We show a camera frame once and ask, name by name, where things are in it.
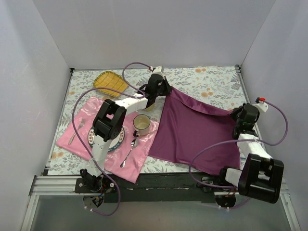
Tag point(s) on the pale green mug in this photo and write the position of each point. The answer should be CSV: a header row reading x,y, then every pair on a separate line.
x,y
150,108

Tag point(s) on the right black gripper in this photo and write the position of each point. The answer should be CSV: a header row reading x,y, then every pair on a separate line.
x,y
235,114

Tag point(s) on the aluminium frame rail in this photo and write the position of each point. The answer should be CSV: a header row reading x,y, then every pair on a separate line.
x,y
47,186

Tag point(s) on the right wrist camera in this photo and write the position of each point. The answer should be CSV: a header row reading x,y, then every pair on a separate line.
x,y
261,105

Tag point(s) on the pink floral cloth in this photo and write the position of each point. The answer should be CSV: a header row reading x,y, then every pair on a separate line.
x,y
119,158

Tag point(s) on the purple cloth napkin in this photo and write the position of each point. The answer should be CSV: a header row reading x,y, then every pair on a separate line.
x,y
193,132

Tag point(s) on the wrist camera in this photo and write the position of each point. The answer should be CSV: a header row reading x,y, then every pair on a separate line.
x,y
261,105
157,70

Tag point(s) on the yellow woven tray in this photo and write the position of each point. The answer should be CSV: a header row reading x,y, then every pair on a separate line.
x,y
112,82

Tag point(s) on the cream enamel mug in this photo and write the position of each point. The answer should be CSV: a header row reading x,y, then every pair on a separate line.
x,y
141,125

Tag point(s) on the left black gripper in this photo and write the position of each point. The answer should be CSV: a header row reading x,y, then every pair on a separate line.
x,y
165,86

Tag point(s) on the silver spoon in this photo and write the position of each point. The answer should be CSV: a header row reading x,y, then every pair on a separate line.
x,y
133,145

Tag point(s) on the white plate blue rim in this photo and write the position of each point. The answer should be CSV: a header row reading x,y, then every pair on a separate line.
x,y
116,143

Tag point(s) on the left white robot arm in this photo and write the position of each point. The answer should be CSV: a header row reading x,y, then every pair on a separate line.
x,y
109,121

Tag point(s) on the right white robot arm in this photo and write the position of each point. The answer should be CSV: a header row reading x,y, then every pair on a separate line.
x,y
261,176

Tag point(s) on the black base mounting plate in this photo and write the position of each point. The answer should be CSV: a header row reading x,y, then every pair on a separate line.
x,y
154,187

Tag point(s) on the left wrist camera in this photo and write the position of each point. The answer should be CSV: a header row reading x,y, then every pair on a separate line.
x,y
157,70

